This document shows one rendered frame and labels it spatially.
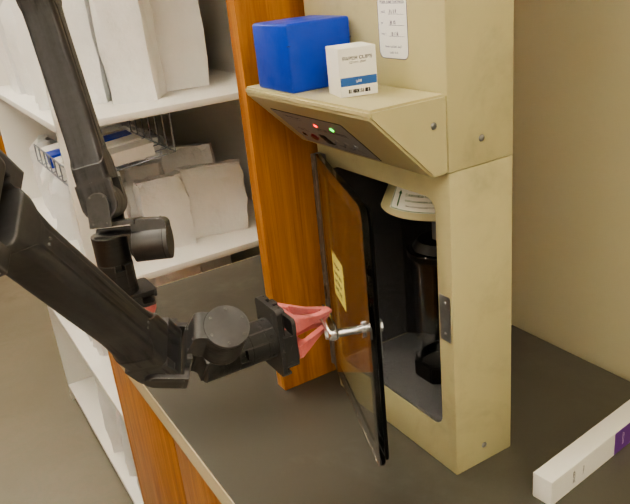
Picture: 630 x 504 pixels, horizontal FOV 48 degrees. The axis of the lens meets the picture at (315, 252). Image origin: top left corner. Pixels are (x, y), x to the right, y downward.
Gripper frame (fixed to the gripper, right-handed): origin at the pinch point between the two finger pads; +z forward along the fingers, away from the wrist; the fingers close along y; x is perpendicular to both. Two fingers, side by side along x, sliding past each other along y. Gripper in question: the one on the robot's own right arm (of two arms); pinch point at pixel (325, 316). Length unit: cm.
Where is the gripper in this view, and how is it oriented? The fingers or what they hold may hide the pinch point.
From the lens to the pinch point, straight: 102.7
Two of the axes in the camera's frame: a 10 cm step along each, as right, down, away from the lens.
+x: -5.0, -2.8, 8.2
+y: -1.0, -9.2, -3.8
